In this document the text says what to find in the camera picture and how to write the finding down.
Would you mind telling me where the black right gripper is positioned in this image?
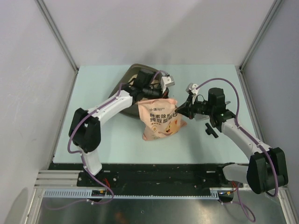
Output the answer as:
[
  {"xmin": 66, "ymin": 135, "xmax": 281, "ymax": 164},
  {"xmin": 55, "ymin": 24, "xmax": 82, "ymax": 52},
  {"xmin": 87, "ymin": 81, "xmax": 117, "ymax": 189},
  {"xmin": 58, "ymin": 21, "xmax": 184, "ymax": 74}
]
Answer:
[{"xmin": 175, "ymin": 95, "xmax": 214, "ymax": 120}]

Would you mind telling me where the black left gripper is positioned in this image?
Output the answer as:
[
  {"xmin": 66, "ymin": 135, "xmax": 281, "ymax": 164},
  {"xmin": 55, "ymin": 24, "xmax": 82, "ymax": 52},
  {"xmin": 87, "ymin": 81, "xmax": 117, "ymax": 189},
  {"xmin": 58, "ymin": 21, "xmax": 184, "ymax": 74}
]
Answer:
[{"xmin": 143, "ymin": 84, "xmax": 172, "ymax": 108}]

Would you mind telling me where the pink cat litter bag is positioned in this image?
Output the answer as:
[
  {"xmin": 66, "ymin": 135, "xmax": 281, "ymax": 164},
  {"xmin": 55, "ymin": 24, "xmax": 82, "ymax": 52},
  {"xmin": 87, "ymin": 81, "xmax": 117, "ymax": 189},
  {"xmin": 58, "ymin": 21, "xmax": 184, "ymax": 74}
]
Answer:
[{"xmin": 138, "ymin": 98, "xmax": 187, "ymax": 141}]

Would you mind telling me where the black bag sealing clip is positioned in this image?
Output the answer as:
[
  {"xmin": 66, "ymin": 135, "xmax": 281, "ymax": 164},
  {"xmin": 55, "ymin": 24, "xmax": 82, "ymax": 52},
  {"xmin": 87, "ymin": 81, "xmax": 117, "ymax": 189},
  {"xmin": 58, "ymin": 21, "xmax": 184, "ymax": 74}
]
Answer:
[{"xmin": 205, "ymin": 123, "xmax": 219, "ymax": 138}]

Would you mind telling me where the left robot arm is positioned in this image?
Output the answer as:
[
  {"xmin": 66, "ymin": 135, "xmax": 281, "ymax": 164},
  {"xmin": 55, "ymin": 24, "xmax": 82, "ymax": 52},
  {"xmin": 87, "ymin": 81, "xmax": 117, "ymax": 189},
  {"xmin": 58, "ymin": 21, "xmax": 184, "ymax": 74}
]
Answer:
[{"xmin": 67, "ymin": 69, "xmax": 174, "ymax": 187}]

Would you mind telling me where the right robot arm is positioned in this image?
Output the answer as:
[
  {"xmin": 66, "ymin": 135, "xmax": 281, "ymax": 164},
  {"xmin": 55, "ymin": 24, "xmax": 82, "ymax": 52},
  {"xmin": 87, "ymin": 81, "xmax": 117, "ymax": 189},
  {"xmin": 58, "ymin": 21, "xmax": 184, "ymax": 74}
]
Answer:
[{"xmin": 176, "ymin": 83, "xmax": 289, "ymax": 194}]

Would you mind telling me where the brown litter box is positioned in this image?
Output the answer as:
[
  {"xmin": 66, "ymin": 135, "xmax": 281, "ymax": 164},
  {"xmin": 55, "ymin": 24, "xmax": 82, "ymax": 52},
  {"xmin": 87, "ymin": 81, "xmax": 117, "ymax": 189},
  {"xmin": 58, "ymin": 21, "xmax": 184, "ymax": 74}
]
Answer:
[{"xmin": 109, "ymin": 63, "xmax": 165, "ymax": 119}]

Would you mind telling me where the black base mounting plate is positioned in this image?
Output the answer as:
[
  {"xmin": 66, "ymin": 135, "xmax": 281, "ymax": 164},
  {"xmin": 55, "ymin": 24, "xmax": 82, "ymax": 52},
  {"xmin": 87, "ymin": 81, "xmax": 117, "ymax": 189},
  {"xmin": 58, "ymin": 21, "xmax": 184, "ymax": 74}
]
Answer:
[{"xmin": 48, "ymin": 162, "xmax": 274, "ymax": 196}]

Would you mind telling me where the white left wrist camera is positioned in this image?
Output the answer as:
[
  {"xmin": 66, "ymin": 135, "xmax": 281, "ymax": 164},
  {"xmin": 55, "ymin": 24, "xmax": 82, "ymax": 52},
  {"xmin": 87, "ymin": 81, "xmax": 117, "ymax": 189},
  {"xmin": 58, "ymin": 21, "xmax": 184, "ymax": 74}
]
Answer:
[{"xmin": 160, "ymin": 75, "xmax": 175, "ymax": 92}]

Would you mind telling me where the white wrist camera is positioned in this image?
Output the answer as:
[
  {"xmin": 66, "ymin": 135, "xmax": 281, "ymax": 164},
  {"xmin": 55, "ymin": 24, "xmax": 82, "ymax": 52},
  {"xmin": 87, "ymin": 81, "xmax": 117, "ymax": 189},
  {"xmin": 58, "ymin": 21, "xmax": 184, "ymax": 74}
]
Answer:
[
  {"xmin": 160, "ymin": 75, "xmax": 175, "ymax": 92},
  {"xmin": 186, "ymin": 83, "xmax": 199, "ymax": 104}
]

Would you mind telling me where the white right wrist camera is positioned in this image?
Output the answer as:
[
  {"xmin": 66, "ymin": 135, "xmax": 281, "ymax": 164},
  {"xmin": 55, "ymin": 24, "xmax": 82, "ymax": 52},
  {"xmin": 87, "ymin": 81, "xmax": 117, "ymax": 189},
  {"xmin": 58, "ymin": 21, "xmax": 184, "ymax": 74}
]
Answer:
[{"xmin": 186, "ymin": 83, "xmax": 199, "ymax": 104}]

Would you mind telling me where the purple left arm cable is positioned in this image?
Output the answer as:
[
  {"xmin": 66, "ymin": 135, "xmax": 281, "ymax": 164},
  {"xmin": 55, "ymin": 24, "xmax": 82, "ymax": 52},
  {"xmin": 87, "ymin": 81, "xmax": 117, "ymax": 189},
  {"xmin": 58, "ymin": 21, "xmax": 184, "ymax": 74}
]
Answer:
[{"xmin": 43, "ymin": 70, "xmax": 170, "ymax": 210}]

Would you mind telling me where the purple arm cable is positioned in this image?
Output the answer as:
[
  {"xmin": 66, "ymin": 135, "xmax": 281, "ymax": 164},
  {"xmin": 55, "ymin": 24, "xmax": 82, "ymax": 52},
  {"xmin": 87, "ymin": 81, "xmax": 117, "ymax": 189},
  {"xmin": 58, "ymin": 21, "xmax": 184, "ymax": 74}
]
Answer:
[
  {"xmin": 43, "ymin": 70, "xmax": 170, "ymax": 210},
  {"xmin": 196, "ymin": 77, "xmax": 281, "ymax": 222}
]

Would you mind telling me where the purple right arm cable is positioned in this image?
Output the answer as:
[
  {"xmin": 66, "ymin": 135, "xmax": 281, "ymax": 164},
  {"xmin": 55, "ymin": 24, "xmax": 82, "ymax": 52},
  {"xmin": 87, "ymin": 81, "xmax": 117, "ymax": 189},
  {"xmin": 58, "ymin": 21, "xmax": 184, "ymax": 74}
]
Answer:
[{"xmin": 196, "ymin": 77, "xmax": 281, "ymax": 222}]

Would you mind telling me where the aluminium frame post right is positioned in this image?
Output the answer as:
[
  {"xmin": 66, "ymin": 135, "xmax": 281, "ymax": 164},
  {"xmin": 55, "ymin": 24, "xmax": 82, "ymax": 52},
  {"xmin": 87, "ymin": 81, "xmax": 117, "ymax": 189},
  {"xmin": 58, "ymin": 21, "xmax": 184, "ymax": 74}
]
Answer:
[{"xmin": 239, "ymin": 0, "xmax": 285, "ymax": 70}]

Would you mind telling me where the aluminium frame post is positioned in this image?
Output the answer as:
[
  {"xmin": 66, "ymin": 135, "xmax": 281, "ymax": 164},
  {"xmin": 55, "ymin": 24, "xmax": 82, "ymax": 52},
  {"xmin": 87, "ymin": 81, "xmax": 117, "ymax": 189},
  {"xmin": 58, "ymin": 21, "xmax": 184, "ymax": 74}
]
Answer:
[
  {"xmin": 35, "ymin": 0, "xmax": 79, "ymax": 74},
  {"xmin": 239, "ymin": 0, "xmax": 285, "ymax": 70}
]

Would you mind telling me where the aluminium frame post left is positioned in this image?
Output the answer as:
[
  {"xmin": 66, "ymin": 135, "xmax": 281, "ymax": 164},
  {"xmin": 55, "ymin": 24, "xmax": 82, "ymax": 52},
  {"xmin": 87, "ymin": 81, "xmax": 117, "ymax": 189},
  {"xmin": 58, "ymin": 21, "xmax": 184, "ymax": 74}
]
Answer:
[{"xmin": 35, "ymin": 0, "xmax": 79, "ymax": 74}]

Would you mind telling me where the grey slotted cable duct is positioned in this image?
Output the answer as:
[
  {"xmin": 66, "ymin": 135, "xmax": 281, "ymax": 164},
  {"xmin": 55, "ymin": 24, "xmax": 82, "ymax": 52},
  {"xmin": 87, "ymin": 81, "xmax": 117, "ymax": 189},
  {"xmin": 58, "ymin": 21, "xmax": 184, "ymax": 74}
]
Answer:
[{"xmin": 43, "ymin": 189, "xmax": 232, "ymax": 200}]

